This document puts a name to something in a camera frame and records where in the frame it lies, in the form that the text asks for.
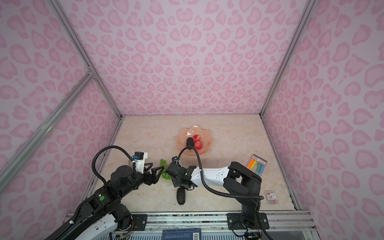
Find coloured marker pack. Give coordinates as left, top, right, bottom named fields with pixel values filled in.
left=247, top=154, right=268, bottom=177

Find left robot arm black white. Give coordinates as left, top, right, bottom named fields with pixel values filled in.
left=47, top=163, right=164, bottom=240

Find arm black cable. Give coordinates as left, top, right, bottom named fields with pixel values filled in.
left=176, top=146, right=265, bottom=201
left=91, top=145, right=134, bottom=185

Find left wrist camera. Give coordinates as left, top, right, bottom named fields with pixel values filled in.
left=133, top=152, right=148, bottom=174

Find dark avocado front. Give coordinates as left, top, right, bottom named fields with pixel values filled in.
left=176, top=188, right=186, bottom=205

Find pink glass fruit bowl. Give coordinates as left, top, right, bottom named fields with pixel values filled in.
left=175, top=126, right=213, bottom=155

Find right corner aluminium post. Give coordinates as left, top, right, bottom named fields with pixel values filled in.
left=260, top=0, right=319, bottom=119

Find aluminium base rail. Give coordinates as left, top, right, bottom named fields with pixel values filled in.
left=55, top=209, right=320, bottom=240

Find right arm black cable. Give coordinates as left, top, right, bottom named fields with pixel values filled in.
left=176, top=146, right=265, bottom=201

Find corner aluminium post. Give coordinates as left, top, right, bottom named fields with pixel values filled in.
left=47, top=0, right=123, bottom=119
left=260, top=0, right=319, bottom=119

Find dark avocado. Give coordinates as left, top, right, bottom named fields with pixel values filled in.
left=186, top=137, right=194, bottom=149
left=176, top=188, right=186, bottom=205

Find red apple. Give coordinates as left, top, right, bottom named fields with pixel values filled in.
left=194, top=141, right=204, bottom=150
left=193, top=135, right=202, bottom=142

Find green fake grape bunch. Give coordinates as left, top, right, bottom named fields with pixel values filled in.
left=160, top=159, right=171, bottom=180

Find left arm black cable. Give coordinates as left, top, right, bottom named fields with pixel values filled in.
left=91, top=145, right=134, bottom=185

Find blue box with barcode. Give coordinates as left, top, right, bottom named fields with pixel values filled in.
left=162, top=228, right=202, bottom=240

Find small clear packet red label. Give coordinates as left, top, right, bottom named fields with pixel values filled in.
left=265, top=190, right=279, bottom=205

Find diagonal aluminium frame bar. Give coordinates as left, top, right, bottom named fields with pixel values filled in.
left=1, top=71, right=95, bottom=193

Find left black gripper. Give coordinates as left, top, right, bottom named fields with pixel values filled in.
left=119, top=161, right=165, bottom=199

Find left corner aluminium post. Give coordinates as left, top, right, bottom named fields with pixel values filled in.
left=47, top=0, right=123, bottom=119

